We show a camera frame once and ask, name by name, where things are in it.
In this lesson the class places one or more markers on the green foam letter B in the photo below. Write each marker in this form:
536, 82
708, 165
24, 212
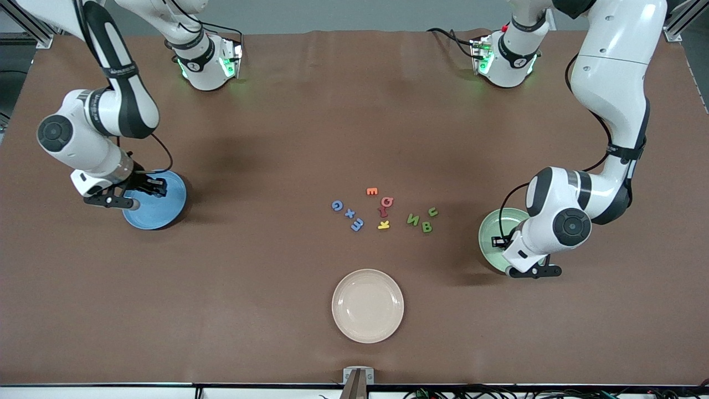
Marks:
424, 226

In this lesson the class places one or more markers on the blue foam letter E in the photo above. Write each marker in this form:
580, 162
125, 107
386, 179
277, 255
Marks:
357, 224

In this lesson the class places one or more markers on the green foam letter N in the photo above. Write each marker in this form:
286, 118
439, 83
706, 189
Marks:
413, 219

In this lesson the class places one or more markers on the blue foam letter G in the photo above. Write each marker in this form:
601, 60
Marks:
338, 203

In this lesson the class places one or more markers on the brown table cover mat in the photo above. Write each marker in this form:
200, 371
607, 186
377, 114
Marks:
221, 277

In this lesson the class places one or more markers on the white table edge rail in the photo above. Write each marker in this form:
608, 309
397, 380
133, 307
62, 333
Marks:
111, 393

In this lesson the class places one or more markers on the metal connector box green light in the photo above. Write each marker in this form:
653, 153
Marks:
232, 58
481, 55

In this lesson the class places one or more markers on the blue plate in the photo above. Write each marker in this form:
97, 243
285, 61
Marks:
166, 213

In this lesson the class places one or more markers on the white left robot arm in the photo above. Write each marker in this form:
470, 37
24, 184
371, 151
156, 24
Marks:
609, 83

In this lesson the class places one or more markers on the red foam letter Q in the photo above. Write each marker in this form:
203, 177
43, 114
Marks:
384, 202

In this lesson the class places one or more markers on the aluminium frame profile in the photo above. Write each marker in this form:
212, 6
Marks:
33, 30
678, 25

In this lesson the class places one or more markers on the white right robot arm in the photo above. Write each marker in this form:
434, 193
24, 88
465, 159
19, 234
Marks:
91, 113

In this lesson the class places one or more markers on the grey metal bracket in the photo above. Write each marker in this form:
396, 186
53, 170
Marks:
358, 377

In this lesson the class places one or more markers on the cream plate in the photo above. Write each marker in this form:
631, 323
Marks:
368, 306

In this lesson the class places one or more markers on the dark red foam letter Y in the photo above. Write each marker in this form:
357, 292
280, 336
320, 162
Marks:
383, 212

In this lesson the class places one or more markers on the green plate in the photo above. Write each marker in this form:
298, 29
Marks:
490, 235

